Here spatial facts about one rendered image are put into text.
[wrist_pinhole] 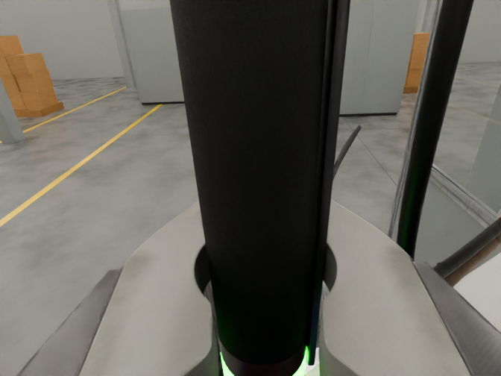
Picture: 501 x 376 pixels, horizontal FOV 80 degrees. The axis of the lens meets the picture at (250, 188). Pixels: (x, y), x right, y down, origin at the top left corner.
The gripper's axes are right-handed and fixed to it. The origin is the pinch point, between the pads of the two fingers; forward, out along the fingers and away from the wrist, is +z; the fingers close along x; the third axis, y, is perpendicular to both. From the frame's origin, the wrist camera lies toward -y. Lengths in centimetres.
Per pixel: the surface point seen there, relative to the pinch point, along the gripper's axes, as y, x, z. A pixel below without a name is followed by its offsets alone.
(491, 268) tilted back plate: 25.9, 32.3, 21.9
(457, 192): 50, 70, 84
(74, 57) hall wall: 83, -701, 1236
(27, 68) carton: 56, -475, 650
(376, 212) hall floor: 151, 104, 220
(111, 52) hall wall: 71, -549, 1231
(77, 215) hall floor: 151, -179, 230
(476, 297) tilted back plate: 28.9, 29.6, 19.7
